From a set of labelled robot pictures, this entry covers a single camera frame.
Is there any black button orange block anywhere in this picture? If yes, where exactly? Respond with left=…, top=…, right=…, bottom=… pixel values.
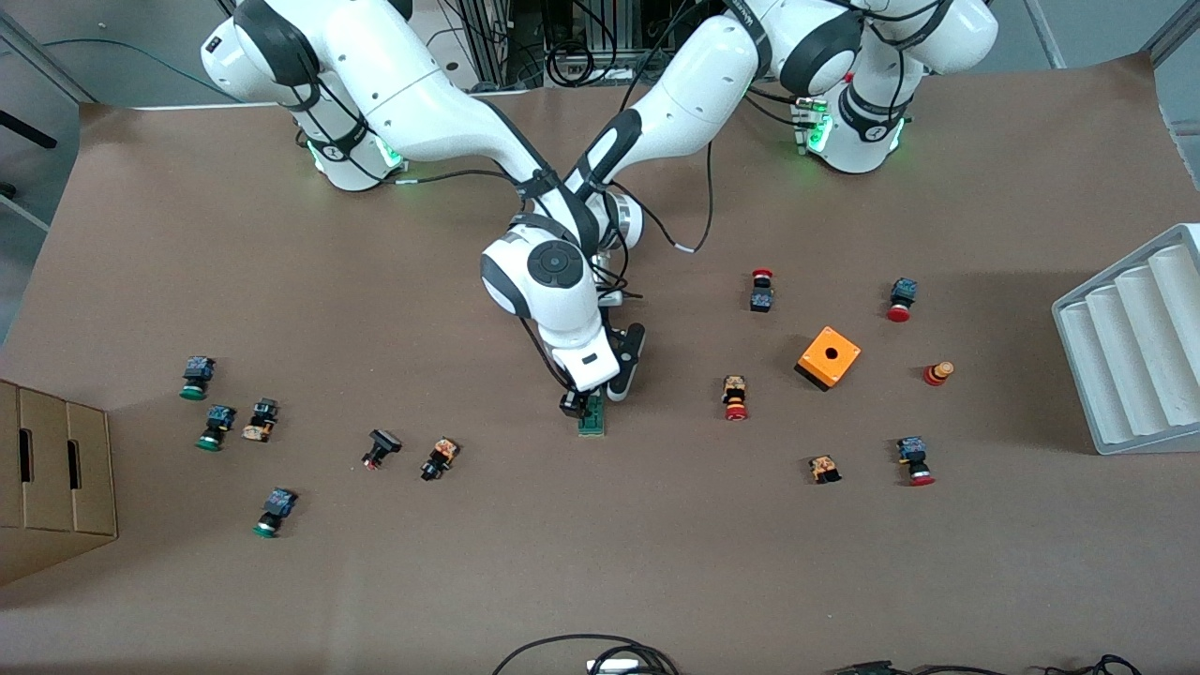
left=420, top=437, right=461, bottom=483

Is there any black square button red base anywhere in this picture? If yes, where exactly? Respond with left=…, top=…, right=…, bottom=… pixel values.
left=361, top=428, right=403, bottom=471

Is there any green push button blue block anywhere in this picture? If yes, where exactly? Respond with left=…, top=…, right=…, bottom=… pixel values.
left=179, top=355, right=218, bottom=402
left=196, top=404, right=237, bottom=452
left=251, top=487, right=299, bottom=540

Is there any white ribbed tray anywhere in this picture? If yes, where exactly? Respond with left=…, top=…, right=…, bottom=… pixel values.
left=1051, top=223, right=1200, bottom=457

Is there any brown cardboard box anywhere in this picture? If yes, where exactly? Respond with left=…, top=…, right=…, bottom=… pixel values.
left=0, top=379, right=119, bottom=587

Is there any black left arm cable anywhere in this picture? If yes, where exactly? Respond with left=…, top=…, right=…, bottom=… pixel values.
left=600, top=141, right=715, bottom=310

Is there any orange button enclosure box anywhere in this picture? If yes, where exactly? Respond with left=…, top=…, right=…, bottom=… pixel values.
left=794, top=325, right=863, bottom=393

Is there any black cable loop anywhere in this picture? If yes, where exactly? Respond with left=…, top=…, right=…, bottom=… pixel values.
left=492, top=635, right=678, bottom=675

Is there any aluminium frame rack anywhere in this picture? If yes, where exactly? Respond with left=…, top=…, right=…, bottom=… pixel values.
left=450, top=0, right=732, bottom=90

